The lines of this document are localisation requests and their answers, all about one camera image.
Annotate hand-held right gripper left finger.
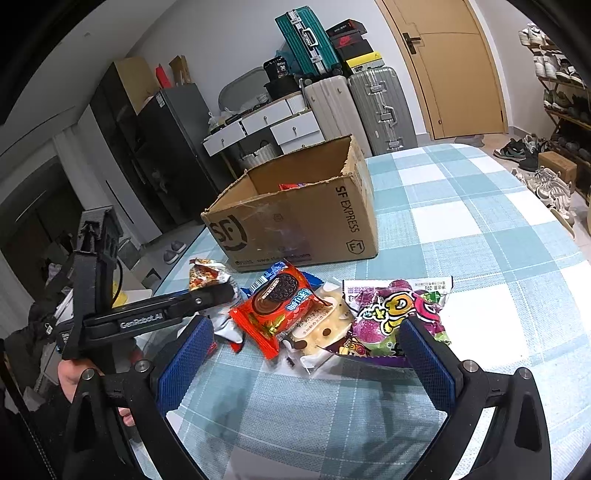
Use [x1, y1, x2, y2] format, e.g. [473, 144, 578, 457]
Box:
[62, 314, 215, 480]

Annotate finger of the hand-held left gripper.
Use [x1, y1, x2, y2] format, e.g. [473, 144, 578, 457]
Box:
[171, 282, 235, 320]

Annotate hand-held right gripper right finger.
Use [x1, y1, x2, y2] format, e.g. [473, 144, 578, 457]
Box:
[399, 316, 552, 480]

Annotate red noodle snack packet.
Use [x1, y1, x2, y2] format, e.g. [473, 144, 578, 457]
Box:
[188, 257, 245, 355]

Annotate red chocolate cookie packet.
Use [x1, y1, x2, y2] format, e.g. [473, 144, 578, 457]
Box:
[229, 258, 324, 360]

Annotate brown cardboard box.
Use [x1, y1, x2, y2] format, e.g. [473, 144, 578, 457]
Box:
[201, 134, 379, 271]

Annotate white cake packet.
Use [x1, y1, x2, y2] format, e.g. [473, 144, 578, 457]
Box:
[279, 282, 355, 374]

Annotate person's left forearm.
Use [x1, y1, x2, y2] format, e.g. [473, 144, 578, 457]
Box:
[0, 300, 65, 416]

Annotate person's left hand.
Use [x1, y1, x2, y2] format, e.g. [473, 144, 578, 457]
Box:
[58, 359, 136, 428]

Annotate grey slippers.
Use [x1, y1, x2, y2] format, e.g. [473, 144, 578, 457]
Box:
[163, 240, 188, 264]

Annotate black refrigerator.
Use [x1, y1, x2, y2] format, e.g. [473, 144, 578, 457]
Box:
[134, 83, 223, 228]

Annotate woven laundry basket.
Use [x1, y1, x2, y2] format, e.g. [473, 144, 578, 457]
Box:
[239, 142, 278, 169]

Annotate pale bag of food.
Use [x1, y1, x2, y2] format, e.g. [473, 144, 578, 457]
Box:
[208, 111, 232, 135]

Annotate white drawer desk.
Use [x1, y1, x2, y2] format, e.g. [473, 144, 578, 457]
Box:
[203, 90, 327, 158]

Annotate beige slide sandals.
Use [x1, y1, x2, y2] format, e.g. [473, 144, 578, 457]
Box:
[554, 208, 576, 240]

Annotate tall dark cabinet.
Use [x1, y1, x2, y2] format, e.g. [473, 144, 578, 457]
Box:
[90, 56, 160, 217]

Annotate grey oval mirror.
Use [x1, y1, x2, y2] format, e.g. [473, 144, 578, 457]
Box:
[218, 67, 269, 116]

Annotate scattered sneakers group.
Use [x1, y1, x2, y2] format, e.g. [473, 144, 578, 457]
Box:
[493, 134, 575, 217]

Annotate black storage box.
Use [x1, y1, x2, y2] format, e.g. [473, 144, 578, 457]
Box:
[263, 76, 301, 100]

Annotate beige suitcase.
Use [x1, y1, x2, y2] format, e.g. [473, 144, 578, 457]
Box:
[302, 76, 373, 158]

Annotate flat cardboard pieces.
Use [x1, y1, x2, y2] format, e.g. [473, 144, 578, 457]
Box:
[154, 54, 193, 89]

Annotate small cardboard box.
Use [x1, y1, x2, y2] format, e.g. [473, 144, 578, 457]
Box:
[538, 151, 578, 184]

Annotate black printed bag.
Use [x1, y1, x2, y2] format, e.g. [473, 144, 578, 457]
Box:
[264, 55, 290, 82]

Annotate silver suitcase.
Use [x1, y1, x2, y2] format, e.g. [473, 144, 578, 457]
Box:
[347, 66, 417, 156]

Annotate teal suitcase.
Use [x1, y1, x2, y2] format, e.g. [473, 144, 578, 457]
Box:
[275, 6, 345, 77]

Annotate yellow and black shoe box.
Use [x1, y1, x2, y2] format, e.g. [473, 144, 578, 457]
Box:
[344, 51, 384, 75]

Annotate bamboo shoe rack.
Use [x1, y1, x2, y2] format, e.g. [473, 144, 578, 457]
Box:
[536, 28, 591, 204]

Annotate red and black shoe box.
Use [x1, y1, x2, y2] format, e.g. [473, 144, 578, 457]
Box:
[335, 34, 375, 63]

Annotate wooden door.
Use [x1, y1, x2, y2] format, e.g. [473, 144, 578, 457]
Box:
[376, 0, 509, 139]

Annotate rows of stored sneakers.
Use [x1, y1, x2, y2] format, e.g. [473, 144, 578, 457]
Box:
[517, 25, 591, 158]

